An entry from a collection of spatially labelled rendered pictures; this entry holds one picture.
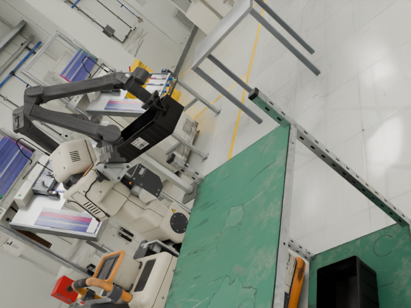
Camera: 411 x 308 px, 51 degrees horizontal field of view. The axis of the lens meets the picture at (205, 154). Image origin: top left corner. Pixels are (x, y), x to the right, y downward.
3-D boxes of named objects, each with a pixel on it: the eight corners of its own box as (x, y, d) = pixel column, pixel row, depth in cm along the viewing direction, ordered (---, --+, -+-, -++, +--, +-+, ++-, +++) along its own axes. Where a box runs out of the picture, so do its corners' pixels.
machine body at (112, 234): (172, 224, 406) (118, 190, 385) (150, 291, 358) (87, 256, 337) (136, 246, 448) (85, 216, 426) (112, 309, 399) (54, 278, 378)
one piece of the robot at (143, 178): (155, 204, 200) (117, 179, 193) (129, 216, 221) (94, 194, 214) (168, 177, 209) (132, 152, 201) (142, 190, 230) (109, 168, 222)
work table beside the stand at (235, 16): (320, 73, 347) (249, 6, 319) (259, 124, 382) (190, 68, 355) (314, 50, 382) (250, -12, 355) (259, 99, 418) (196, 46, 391)
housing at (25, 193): (55, 167, 377) (51, 156, 367) (28, 211, 343) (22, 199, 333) (47, 166, 378) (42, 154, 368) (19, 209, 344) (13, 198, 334)
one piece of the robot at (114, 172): (119, 181, 181) (98, 164, 178) (114, 184, 185) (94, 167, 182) (131, 165, 187) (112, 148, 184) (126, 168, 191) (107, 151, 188)
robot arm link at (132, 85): (123, 90, 196) (126, 87, 191) (130, 78, 198) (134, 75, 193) (135, 99, 199) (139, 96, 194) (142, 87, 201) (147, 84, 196)
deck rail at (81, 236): (98, 239, 319) (96, 234, 315) (97, 242, 318) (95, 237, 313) (12, 226, 331) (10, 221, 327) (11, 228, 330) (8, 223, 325)
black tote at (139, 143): (121, 168, 243) (104, 157, 239) (133, 145, 253) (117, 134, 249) (172, 133, 200) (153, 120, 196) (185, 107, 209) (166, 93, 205)
